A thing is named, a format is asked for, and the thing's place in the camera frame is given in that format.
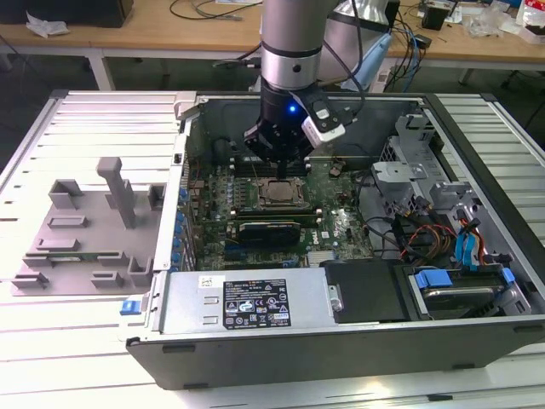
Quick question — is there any metal socket cover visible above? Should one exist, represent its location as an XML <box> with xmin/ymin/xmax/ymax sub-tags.
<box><xmin>257</xmin><ymin>177</ymin><xmax>304</xmax><ymax>206</ymax></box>

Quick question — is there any CPU socket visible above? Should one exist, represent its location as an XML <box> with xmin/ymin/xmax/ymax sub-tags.
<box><xmin>254</xmin><ymin>176</ymin><xmax>307</xmax><ymax>208</ymax></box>

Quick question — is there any black RAM slot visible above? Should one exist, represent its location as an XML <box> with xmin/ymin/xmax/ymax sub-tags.
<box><xmin>232</xmin><ymin>208</ymin><xmax>320</xmax><ymax>215</ymax></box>
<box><xmin>232</xmin><ymin>170</ymin><xmax>310</xmax><ymax>176</ymax></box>
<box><xmin>232</xmin><ymin>165</ymin><xmax>310</xmax><ymax>172</ymax></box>
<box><xmin>232</xmin><ymin>219</ymin><xmax>320</xmax><ymax>226</ymax></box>
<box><xmin>232</xmin><ymin>213</ymin><xmax>320</xmax><ymax>220</ymax></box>

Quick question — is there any black graphics card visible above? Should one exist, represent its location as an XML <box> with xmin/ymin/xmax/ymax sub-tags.
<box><xmin>235</xmin><ymin>218</ymin><xmax>302</xmax><ymax>249</ymax></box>

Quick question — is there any green motherboard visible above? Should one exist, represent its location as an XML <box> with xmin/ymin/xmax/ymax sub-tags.
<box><xmin>181</xmin><ymin>161</ymin><xmax>380</xmax><ymax>272</ymax></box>

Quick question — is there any grey metal drive cage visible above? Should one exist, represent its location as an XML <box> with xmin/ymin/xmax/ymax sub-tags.
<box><xmin>369</xmin><ymin>111</ymin><xmax>485</xmax><ymax>216</ymax></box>

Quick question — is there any silver chipset heatsink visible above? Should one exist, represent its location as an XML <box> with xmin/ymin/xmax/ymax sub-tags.
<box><xmin>307</xmin><ymin>250</ymin><xmax>338</xmax><ymax>266</ymax></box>

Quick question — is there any wooden desk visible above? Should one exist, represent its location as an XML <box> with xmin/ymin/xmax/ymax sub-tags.
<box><xmin>0</xmin><ymin>19</ymin><xmax>545</xmax><ymax>93</ymax></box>

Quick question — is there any black drive bay cover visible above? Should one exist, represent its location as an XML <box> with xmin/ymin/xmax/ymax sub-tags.
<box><xmin>318</xmin><ymin>259</ymin><xmax>412</xmax><ymax>324</ymax></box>

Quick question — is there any grey parts rack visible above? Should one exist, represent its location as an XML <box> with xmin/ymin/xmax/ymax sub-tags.
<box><xmin>10</xmin><ymin>156</ymin><xmax>168</xmax><ymax>297</ymax></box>

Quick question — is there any silver power supply unit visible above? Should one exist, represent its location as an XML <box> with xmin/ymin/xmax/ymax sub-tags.
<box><xmin>149</xmin><ymin>267</ymin><xmax>338</xmax><ymax>338</ymax></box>

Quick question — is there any small black box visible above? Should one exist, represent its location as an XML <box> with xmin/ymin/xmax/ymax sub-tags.
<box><xmin>421</xmin><ymin>3</ymin><xmax>447</xmax><ymax>31</ymax></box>

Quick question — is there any black open PC case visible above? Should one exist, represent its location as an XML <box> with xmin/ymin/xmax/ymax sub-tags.
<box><xmin>125</xmin><ymin>91</ymin><xmax>545</xmax><ymax>391</ymax></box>

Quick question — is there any green RAM stick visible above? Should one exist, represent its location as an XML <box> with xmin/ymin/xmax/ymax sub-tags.
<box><xmin>42</xmin><ymin>253</ymin><xmax>123</xmax><ymax>261</ymax></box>

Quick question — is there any clear plastic wrapping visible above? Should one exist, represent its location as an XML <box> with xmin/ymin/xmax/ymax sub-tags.
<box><xmin>466</xmin><ymin>7</ymin><xmax>519</xmax><ymax>39</ymax></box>

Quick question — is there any hard disk in blue carrier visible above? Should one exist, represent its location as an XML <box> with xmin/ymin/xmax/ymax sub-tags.
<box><xmin>408</xmin><ymin>266</ymin><xmax>519</xmax><ymax>320</ymax></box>

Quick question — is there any black equipment box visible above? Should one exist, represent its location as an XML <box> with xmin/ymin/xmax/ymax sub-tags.
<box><xmin>0</xmin><ymin>0</ymin><xmax>134</xmax><ymax>27</ymax></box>

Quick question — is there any crumpled white plastic bag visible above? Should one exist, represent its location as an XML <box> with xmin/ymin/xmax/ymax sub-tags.
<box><xmin>25</xmin><ymin>11</ymin><xmax>70</xmax><ymax>39</ymax></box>

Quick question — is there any white red printed bag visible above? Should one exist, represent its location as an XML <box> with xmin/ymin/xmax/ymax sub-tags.
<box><xmin>516</xmin><ymin>0</ymin><xmax>545</xmax><ymax>43</ymax></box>

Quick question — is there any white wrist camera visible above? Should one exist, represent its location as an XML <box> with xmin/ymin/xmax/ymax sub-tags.
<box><xmin>297</xmin><ymin>91</ymin><xmax>347</xmax><ymax>149</ymax></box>

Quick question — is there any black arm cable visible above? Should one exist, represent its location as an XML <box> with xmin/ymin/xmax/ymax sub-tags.
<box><xmin>321</xmin><ymin>0</ymin><xmax>367</xmax><ymax>127</ymax></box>

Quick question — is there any coloured power wire bundle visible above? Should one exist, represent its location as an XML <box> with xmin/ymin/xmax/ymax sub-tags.
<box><xmin>393</xmin><ymin>212</ymin><xmax>459</xmax><ymax>262</ymax></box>

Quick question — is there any blue data cable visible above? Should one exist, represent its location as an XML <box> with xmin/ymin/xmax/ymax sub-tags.
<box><xmin>455</xmin><ymin>216</ymin><xmax>485</xmax><ymax>274</ymax></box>

